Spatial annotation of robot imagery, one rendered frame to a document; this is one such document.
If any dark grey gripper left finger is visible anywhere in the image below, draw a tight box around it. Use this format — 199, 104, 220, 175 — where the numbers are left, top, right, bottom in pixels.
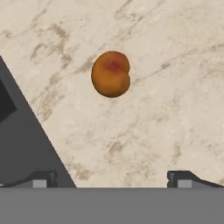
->
0, 170, 59, 188

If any orange peach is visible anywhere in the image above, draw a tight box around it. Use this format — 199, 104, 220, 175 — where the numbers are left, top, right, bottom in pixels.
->
90, 50, 131, 99

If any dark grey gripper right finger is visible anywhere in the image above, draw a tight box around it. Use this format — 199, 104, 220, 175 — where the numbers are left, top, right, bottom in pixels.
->
166, 170, 224, 188

